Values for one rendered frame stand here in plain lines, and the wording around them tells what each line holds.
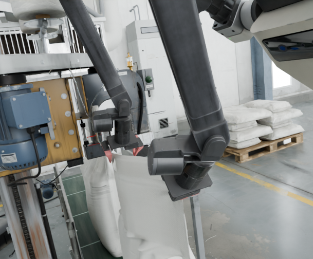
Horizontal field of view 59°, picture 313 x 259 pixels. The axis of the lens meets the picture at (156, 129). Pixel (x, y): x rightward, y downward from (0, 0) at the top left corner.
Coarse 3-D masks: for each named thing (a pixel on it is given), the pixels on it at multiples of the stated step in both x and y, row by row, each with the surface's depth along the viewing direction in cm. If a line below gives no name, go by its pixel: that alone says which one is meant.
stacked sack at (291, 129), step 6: (282, 126) 401; (288, 126) 396; (294, 126) 396; (300, 126) 397; (276, 132) 381; (282, 132) 383; (288, 132) 387; (294, 132) 392; (300, 132) 405; (264, 138) 390; (270, 138) 379; (276, 138) 380
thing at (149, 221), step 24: (120, 168) 103; (144, 168) 96; (120, 192) 85; (144, 192) 77; (120, 216) 102; (144, 216) 79; (168, 216) 74; (120, 240) 101; (144, 240) 84; (168, 240) 77
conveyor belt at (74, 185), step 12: (72, 180) 271; (72, 192) 242; (84, 192) 238; (72, 204) 218; (84, 204) 216; (72, 216) 198; (84, 216) 196; (84, 228) 180; (84, 240) 167; (96, 240) 165; (84, 252) 155; (96, 252) 154; (108, 252) 152
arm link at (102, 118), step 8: (120, 104) 86; (128, 104) 87; (96, 112) 90; (104, 112) 89; (112, 112) 89; (120, 112) 88; (128, 112) 88; (96, 120) 89; (104, 120) 89; (96, 128) 89; (104, 128) 90
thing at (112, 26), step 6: (108, 18) 399; (114, 18) 402; (120, 18) 414; (108, 24) 401; (114, 24) 403; (120, 24) 413; (108, 30) 403; (114, 30) 404; (120, 30) 412; (108, 36) 403; (114, 36) 406; (120, 36) 414; (108, 42) 404; (114, 42) 408; (120, 42) 422; (108, 48) 410; (114, 48) 418
